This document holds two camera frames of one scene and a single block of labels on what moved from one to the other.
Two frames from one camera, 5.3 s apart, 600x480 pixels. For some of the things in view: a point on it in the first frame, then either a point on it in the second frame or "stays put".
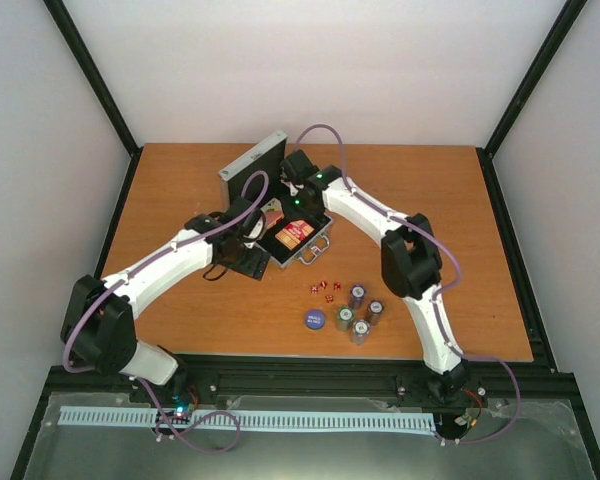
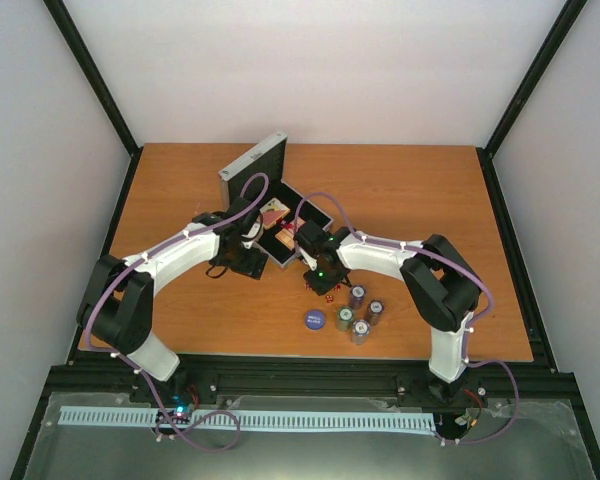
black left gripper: (255, 267) stays put
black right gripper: (290, 214) -> (320, 287)
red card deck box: (273, 211) stays put
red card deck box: (293, 233) stays put
